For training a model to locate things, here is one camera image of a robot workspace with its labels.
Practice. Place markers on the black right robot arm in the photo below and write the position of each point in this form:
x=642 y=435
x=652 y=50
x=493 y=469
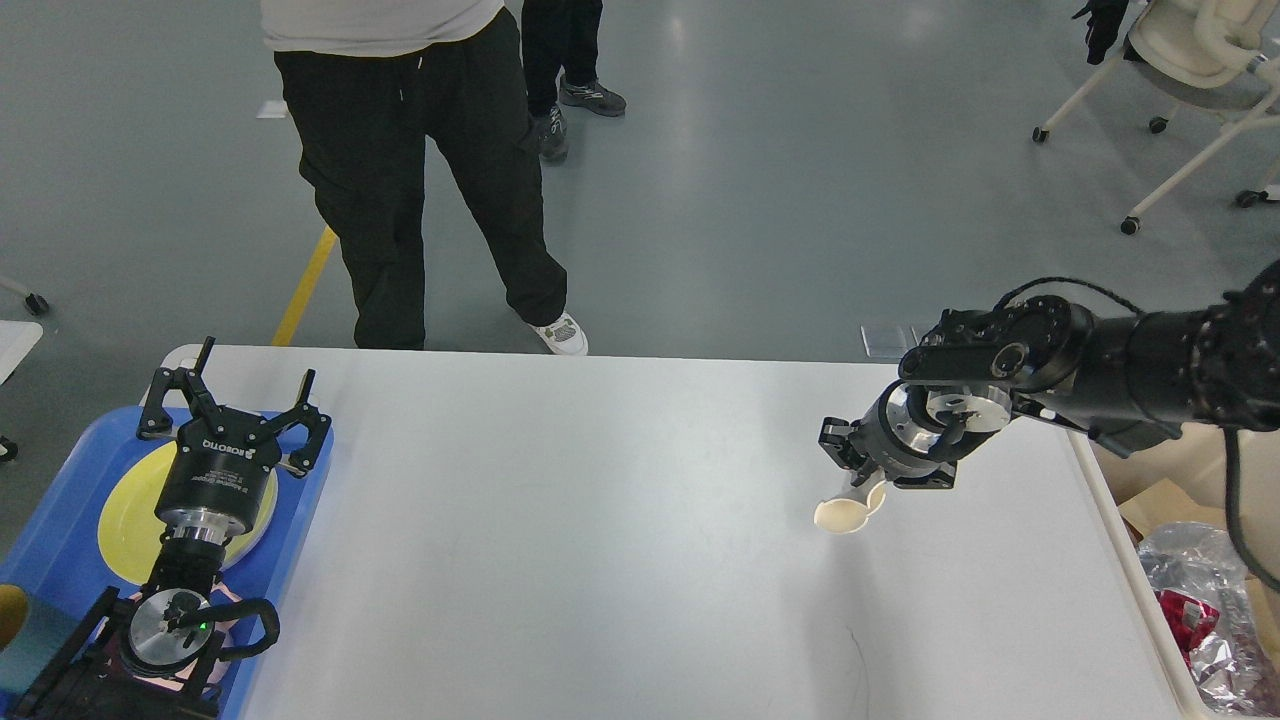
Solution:
x=1128 y=383

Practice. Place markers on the red wrapper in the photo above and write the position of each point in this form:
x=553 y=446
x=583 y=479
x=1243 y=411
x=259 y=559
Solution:
x=1190 y=621

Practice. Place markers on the white paper cup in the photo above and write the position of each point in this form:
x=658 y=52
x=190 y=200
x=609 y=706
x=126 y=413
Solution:
x=849 y=511

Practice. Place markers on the person in black trousers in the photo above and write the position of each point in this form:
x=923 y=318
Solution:
x=559 y=44

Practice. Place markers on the person in grey shirt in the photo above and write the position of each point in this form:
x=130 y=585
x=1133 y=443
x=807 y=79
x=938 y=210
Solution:
x=368 y=84

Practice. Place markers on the pink HOME mug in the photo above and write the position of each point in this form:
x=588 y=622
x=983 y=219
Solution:
x=162 y=656

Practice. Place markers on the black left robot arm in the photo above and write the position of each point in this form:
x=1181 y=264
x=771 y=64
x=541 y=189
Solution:
x=144 y=587

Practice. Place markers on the beige plastic bin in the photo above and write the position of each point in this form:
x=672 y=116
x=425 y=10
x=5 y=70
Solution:
x=1196 y=462

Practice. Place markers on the yellow plastic plate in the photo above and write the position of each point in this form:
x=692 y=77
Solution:
x=129 y=533

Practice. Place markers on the white side table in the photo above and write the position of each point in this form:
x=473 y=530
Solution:
x=17 y=340

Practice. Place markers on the white office chair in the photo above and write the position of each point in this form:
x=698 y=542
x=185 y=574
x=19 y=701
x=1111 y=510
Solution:
x=1205 y=55

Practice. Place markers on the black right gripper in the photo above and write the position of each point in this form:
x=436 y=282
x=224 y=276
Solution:
x=899 y=439

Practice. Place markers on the foil tray with paper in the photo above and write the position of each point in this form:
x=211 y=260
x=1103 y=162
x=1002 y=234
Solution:
x=1233 y=671

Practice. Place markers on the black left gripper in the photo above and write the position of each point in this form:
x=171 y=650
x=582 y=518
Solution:
x=225 y=475

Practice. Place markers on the brown paper in bin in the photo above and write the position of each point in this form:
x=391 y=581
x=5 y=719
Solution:
x=1163 y=503

